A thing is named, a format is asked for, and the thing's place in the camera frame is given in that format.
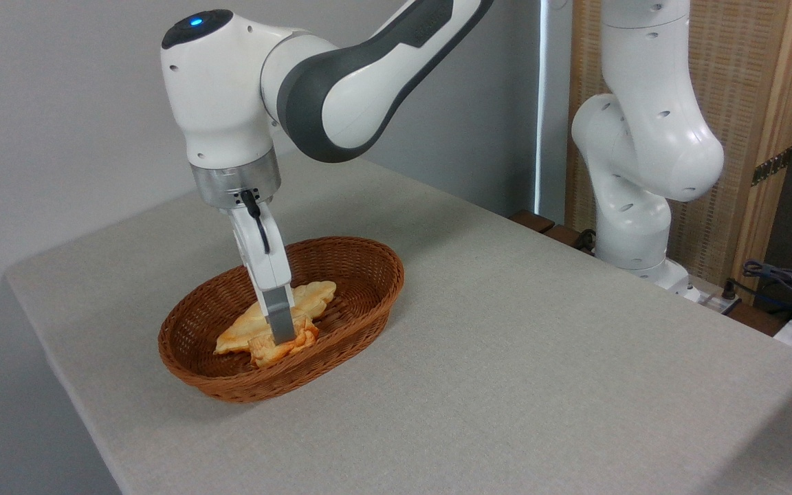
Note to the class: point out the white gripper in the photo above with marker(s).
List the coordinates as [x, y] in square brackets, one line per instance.
[265, 254]

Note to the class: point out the golden bread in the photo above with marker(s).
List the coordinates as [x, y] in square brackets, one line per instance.
[245, 333]

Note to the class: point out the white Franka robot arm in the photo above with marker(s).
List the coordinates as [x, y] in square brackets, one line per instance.
[341, 89]

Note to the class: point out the brown wicker basket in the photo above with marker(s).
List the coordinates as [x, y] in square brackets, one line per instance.
[361, 289]

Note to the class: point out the brown wooden bench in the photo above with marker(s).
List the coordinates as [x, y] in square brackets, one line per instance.
[537, 221]

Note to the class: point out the dark metal screen hinge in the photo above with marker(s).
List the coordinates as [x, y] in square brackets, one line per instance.
[772, 166]

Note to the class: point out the wooden woven folding screen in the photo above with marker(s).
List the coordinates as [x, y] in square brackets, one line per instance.
[753, 82]

